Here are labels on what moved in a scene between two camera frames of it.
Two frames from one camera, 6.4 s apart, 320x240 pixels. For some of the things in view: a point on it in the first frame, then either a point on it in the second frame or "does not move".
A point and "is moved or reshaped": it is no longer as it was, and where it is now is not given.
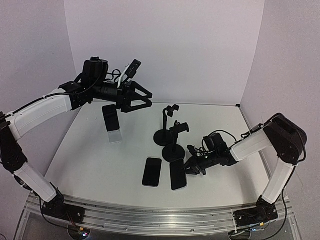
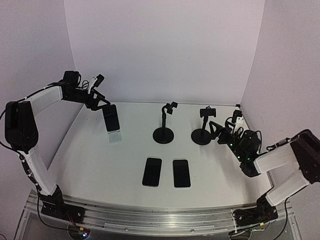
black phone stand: (175, 151) -> (202, 137)
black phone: (178, 176) is moved or reshaped
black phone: (111, 117) does not move
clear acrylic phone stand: (114, 137) does not move
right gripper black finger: (195, 170) -> (214, 135)
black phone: (152, 171) does not move
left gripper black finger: (135, 85) -> (100, 96)
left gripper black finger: (128, 108) -> (104, 101)
